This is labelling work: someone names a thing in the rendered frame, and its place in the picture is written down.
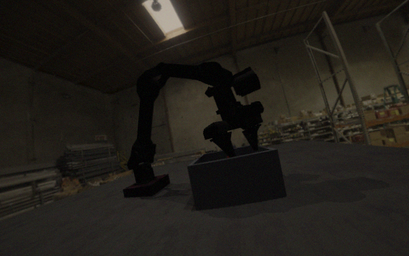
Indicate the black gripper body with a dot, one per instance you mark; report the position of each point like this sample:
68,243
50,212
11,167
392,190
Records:
217,128

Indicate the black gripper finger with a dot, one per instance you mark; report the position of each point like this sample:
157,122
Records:
224,142
251,136

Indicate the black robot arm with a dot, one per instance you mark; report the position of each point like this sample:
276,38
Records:
210,73

